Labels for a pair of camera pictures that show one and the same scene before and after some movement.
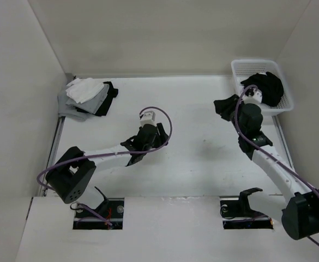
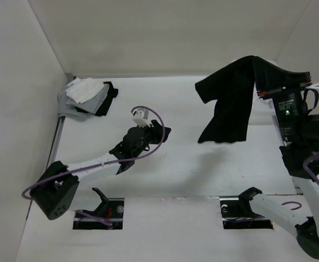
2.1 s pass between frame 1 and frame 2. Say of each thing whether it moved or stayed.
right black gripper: moved
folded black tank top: stayed
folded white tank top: stayed
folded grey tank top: stayed
